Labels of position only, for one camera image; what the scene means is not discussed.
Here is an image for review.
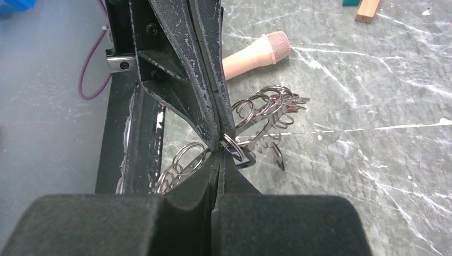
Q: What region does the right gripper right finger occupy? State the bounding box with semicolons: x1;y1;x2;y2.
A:
212;152;372;255

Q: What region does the teal block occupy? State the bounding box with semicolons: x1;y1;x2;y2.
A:
342;0;361;6

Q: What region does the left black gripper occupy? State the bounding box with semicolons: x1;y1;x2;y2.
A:
104;0;236;150

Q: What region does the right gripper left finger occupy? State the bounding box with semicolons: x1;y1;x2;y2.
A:
1;152;221;255

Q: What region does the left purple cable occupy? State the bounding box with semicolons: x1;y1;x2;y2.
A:
77;0;113;101

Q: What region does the black base beam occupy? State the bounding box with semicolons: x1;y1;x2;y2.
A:
95;72;166;195

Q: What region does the metal disc with keyrings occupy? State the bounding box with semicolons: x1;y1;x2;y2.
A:
155;85;310;194

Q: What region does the tan wooden block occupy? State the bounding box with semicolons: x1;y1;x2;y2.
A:
355;0;380;24

